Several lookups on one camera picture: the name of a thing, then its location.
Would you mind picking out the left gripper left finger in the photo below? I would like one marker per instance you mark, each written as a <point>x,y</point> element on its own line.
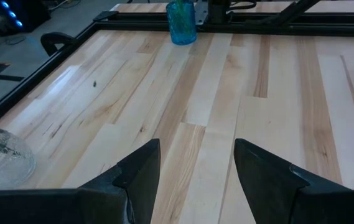
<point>142,177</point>

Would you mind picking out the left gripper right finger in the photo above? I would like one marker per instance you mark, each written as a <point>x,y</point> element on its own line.
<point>260,183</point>

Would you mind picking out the blue glass vase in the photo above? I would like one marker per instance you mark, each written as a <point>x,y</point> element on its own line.
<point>181,29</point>

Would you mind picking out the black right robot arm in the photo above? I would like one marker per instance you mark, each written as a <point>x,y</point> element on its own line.
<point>218,12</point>

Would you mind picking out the clear glass vase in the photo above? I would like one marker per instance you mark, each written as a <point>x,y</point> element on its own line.
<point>2,158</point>

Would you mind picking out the black computer blue lights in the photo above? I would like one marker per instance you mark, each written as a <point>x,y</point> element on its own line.
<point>33,15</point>

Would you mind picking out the black aluminium table frame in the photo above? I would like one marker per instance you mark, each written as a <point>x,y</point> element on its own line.
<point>288,29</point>

